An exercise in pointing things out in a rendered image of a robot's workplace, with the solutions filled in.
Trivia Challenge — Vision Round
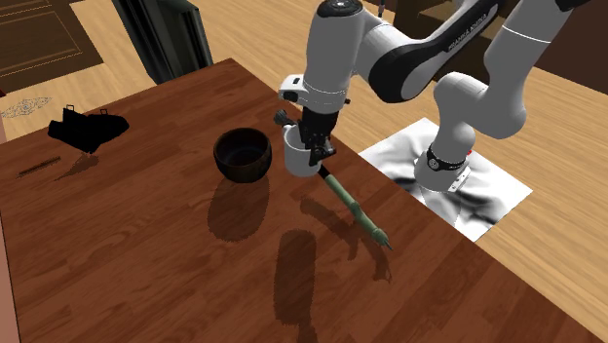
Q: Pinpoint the green pen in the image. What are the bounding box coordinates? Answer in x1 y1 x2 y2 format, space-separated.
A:
318 165 394 252

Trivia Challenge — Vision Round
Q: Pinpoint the dark brown patterned rug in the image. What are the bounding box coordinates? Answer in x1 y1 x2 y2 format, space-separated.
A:
0 0 104 95

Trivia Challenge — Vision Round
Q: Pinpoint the thin brown stick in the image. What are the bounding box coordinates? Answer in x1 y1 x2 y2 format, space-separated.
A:
17 156 62 178

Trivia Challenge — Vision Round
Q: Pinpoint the white grey patterned robot stand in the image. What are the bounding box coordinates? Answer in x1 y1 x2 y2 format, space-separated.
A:
358 117 534 243

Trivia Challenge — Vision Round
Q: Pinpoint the black angular object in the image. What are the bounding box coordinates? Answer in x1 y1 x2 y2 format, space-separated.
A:
47 104 131 155

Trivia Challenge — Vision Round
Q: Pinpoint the white cup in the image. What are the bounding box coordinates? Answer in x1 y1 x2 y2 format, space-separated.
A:
283 124 324 179

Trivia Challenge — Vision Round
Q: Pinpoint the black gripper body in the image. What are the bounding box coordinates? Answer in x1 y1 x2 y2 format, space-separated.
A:
298 106 340 146

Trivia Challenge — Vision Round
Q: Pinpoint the dark brown wooden bowl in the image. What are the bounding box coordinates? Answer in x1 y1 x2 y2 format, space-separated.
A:
212 127 274 184

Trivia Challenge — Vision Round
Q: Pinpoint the dark green cabinet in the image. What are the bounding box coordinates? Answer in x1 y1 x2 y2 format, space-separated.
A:
111 0 214 86

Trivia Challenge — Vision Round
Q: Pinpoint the small dark grey object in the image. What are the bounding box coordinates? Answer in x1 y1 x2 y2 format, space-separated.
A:
273 109 296 128

